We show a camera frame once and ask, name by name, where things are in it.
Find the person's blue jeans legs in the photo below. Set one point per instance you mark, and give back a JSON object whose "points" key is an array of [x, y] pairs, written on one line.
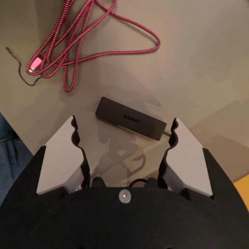
{"points": [[11, 151]]}

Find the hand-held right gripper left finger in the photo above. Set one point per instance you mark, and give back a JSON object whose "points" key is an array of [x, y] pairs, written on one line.
{"points": [[60, 161]]}

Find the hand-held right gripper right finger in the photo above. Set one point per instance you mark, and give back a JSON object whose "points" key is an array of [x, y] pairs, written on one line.
{"points": [[188, 163]]}

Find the black usb hub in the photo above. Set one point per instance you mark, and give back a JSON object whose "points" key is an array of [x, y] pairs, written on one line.
{"points": [[116, 114]]}

